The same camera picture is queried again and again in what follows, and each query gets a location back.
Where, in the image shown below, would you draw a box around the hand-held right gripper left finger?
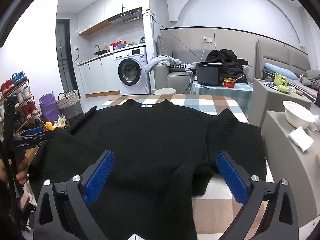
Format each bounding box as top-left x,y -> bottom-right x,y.
34,150 -> 118,240

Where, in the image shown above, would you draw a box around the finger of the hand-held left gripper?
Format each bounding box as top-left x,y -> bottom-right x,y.
19,131 -> 54,144
21,127 -> 46,137

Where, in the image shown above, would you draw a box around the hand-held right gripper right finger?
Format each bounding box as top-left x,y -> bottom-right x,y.
215,151 -> 299,240

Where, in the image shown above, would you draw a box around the black knit sweater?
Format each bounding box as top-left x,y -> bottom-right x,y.
28,99 -> 267,240

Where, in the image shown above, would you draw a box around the grey clothes pile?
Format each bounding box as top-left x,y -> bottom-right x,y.
299,69 -> 320,88

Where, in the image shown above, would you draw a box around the person's left hand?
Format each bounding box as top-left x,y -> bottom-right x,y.
0,155 -> 29,189

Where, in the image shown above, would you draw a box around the purple bag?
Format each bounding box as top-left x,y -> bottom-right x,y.
39,94 -> 60,123

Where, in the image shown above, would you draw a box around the woven basket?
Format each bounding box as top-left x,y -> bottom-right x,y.
56,89 -> 83,120

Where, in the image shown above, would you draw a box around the large grey cabinet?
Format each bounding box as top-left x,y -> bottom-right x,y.
261,110 -> 320,230

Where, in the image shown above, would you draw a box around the white folded cloth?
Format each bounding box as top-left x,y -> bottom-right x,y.
289,126 -> 314,153

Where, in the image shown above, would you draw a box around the white kitchen base cabinets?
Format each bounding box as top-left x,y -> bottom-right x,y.
79,52 -> 118,95

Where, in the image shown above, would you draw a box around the plaid blanket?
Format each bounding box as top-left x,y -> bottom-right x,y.
96,94 -> 275,240

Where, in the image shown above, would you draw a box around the black framed glass door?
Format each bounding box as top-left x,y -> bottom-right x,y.
55,19 -> 77,99

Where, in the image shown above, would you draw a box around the small grey cabinet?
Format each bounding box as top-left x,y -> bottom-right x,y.
249,78 -> 315,128

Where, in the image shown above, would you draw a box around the white bowl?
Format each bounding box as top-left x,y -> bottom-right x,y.
282,100 -> 316,128

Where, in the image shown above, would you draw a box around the red bowl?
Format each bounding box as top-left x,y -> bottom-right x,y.
223,77 -> 237,88

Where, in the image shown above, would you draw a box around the black electric cooker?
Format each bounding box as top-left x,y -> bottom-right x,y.
196,61 -> 225,87

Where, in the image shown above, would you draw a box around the white washing machine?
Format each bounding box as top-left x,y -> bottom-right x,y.
114,46 -> 150,95

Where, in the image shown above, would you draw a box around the round white stool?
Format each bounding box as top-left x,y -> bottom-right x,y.
154,87 -> 177,95

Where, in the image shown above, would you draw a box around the green ceramic figure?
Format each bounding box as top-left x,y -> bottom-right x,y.
274,72 -> 290,93

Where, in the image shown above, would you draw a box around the grey sofa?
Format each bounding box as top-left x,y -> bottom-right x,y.
153,62 -> 250,95

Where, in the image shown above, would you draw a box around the black jacket pile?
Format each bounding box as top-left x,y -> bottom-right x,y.
205,49 -> 249,84

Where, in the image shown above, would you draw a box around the blue pillow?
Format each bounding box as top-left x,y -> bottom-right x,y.
264,63 -> 299,80

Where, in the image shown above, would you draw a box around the light grey hoodie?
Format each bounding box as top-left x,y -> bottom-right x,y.
144,55 -> 183,74

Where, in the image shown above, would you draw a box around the grey padded headboard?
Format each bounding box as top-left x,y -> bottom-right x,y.
257,39 -> 310,80

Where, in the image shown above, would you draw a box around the silver range hood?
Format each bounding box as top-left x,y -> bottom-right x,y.
109,12 -> 143,25

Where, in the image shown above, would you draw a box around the grey pillow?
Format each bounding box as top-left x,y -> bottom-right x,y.
156,35 -> 173,57

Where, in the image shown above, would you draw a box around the white wall cabinets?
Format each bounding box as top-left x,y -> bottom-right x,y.
77,0 -> 142,35

